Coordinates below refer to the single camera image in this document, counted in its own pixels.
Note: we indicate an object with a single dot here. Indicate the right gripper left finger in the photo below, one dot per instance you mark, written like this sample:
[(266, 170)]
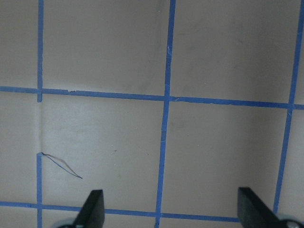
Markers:
[(92, 213)]

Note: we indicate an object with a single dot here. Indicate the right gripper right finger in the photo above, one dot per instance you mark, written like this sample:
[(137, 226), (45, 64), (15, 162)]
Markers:
[(253, 212)]

